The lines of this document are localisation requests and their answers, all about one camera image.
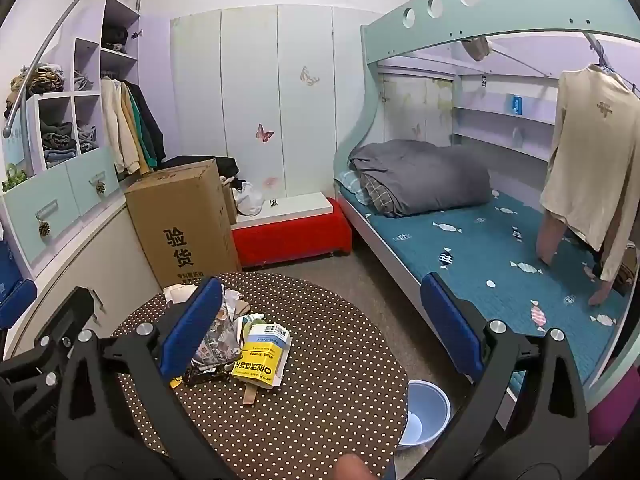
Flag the stack of dark folded clothes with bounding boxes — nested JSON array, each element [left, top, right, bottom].
[[41, 121, 78, 168]]

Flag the white and teal shelf unit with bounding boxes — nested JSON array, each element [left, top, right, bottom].
[[0, 0, 143, 281]]

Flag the purple stool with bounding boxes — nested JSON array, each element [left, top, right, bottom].
[[587, 365, 640, 448]]

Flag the blue printed packet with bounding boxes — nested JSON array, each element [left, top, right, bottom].
[[0, 240, 23, 301]]

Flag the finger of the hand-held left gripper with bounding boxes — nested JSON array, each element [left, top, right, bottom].
[[0, 287, 96, 411], [0, 280, 39, 333]]

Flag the beige hanging sweater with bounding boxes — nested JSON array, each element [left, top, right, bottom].
[[536, 64, 640, 307]]

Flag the teal candy print bedsheet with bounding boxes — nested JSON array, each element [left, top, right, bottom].
[[340, 180, 632, 361]]

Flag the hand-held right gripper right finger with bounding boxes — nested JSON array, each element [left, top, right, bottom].
[[417, 272, 590, 480]]

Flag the grey duvet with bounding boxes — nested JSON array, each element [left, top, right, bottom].
[[348, 139, 492, 218]]

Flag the light green bunk bed frame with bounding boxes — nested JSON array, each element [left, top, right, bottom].
[[332, 0, 640, 411]]

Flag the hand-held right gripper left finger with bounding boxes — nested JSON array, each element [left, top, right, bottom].
[[55, 276, 225, 467]]

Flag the black cloth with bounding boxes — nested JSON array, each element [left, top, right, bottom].
[[215, 156, 242, 181]]

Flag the white paper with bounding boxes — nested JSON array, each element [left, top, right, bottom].
[[164, 284, 201, 306]]

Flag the pile of tan folded clothes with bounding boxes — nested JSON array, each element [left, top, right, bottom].
[[5, 62, 66, 118]]

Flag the dark hanging jacket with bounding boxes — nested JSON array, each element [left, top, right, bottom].
[[122, 80, 167, 168]]

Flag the white wardrobe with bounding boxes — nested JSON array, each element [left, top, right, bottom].
[[170, 4, 382, 202]]

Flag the grey metal railing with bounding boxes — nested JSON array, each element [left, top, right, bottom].
[[2, 0, 149, 138]]

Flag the light blue plastic bin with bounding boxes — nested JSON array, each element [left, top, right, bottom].
[[397, 380, 452, 448]]

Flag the grey printed paper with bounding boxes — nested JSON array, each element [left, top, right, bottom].
[[192, 287, 246, 371]]

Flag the round polka dot table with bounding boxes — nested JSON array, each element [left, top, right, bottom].
[[107, 272, 411, 480]]

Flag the clothes hanger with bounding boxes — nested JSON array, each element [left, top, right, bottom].
[[582, 32, 640, 96]]

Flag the green artificial plant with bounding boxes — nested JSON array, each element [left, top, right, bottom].
[[2, 162, 28, 193]]

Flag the beige curved cabinet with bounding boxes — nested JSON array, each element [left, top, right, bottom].
[[7, 195, 166, 361]]

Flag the yellow and white box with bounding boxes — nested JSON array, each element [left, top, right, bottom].
[[231, 323, 292, 392]]

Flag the small grey folded clothes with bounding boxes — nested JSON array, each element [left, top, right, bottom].
[[77, 125, 100, 153]]

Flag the large cardboard box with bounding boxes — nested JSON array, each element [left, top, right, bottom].
[[124, 158, 243, 291]]

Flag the brown round item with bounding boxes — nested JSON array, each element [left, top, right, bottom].
[[461, 36, 493, 62]]

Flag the black folded clothes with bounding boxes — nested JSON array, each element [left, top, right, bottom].
[[101, 25, 129, 54]]

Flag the black snack wrapper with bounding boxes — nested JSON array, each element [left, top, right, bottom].
[[170, 360, 236, 389]]

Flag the blue plaid pillow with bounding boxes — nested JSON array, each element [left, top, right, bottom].
[[340, 170, 373, 206]]

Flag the cream hanging jacket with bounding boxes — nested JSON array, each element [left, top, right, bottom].
[[100, 79, 143, 176]]

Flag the red bench with white top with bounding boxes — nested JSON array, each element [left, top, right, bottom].
[[231, 192, 353, 268]]

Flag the white plastic bag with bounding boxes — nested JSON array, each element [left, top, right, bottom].
[[234, 181, 265, 217]]

